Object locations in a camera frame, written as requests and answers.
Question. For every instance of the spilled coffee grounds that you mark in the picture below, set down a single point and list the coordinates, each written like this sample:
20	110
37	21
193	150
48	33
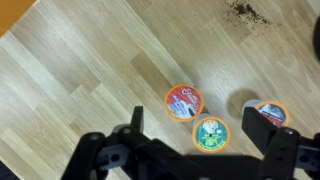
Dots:
246	11

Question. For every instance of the coffee pod with red lid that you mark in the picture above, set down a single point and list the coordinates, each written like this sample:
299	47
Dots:
183	103

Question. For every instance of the coffee pod with green lid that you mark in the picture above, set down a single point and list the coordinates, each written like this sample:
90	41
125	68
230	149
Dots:
211	135

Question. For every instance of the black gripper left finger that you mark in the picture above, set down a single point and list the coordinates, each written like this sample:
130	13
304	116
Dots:
133	156

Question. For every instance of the black Keurig coffee machine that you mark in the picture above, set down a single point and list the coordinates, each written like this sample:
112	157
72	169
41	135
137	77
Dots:
317	38

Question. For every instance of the coffee pod with dark lid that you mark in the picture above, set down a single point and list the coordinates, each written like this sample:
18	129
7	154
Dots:
273	112

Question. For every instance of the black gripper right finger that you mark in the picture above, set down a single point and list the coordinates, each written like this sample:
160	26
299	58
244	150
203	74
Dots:
286	153

